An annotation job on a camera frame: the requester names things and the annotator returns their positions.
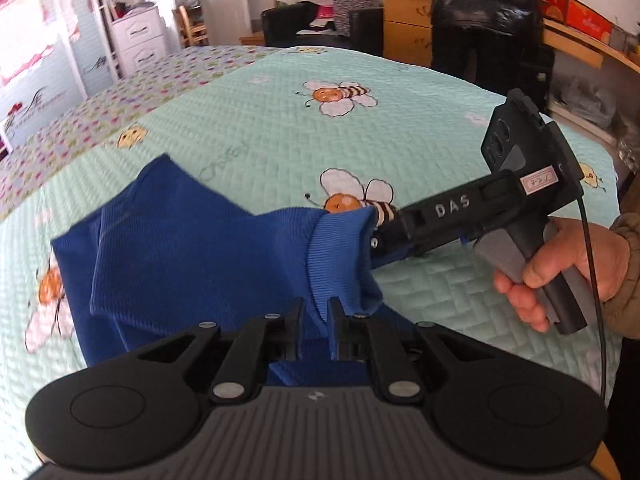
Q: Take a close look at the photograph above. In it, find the mint quilted bee bedspread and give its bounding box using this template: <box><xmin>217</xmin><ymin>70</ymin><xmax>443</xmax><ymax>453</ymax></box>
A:
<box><xmin>0</xmin><ymin>44</ymin><xmax>622</xmax><ymax>480</ymax></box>

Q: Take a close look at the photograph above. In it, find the black armchair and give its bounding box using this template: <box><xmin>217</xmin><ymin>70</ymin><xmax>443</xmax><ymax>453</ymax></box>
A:
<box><xmin>262</xmin><ymin>2</ymin><xmax>384</xmax><ymax>56</ymax></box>

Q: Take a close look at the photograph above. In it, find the wooden chair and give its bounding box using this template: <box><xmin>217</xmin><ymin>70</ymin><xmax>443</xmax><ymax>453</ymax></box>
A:
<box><xmin>172</xmin><ymin>6</ymin><xmax>208</xmax><ymax>48</ymax></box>

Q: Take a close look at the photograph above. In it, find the white drawer cabinet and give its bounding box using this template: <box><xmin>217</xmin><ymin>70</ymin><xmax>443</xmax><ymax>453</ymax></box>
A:
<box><xmin>111</xmin><ymin>6</ymin><xmax>167</xmax><ymax>77</ymax></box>

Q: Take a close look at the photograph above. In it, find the wooden dresser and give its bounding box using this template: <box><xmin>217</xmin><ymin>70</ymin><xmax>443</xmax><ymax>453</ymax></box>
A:
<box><xmin>376</xmin><ymin>0</ymin><xmax>640</xmax><ymax>76</ymax></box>

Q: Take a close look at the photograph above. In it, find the black puffer jacket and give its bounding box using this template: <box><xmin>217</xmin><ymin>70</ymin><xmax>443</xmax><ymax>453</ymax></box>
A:
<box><xmin>431</xmin><ymin>0</ymin><xmax>554</xmax><ymax>110</ymax></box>

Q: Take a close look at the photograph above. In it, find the blue knit sweater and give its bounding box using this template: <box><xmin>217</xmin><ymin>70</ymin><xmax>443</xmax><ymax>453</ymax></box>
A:
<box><xmin>52</xmin><ymin>156</ymin><xmax>411</xmax><ymax>387</ymax></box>

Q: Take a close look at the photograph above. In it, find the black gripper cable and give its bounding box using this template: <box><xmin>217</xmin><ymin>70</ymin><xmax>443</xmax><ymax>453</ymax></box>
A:
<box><xmin>577</xmin><ymin>194</ymin><xmax>609</xmax><ymax>396</ymax></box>

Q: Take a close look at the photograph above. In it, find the sliding door wardrobe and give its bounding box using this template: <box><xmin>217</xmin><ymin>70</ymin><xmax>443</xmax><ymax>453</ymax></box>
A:
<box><xmin>1</xmin><ymin>0</ymin><xmax>171</xmax><ymax>155</ymax></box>

